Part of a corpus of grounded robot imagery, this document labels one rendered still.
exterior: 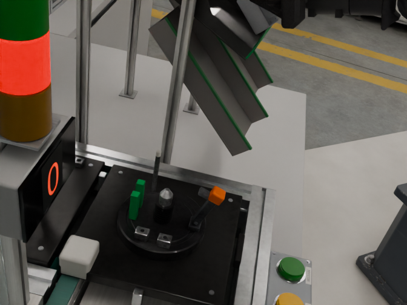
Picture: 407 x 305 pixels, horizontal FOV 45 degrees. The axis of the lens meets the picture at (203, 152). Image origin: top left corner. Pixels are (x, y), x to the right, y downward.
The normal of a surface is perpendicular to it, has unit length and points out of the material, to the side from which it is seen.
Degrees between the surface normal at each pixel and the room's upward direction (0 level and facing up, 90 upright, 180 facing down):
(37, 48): 90
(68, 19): 0
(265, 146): 0
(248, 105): 90
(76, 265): 90
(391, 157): 0
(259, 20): 87
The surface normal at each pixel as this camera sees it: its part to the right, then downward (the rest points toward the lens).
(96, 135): 0.16, -0.78
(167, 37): -0.34, 0.53
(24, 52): 0.48, 0.60
